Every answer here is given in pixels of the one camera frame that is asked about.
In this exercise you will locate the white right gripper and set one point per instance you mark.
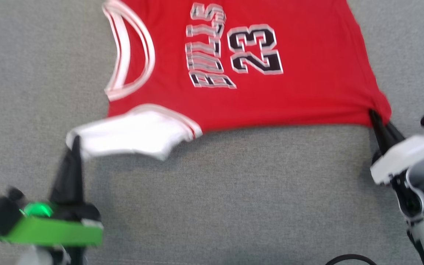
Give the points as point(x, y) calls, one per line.
point(407, 156)

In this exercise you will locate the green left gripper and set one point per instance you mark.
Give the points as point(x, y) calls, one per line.
point(57, 232)

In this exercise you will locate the red Bulls 23 jersey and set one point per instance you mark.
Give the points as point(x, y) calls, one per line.
point(289, 92)

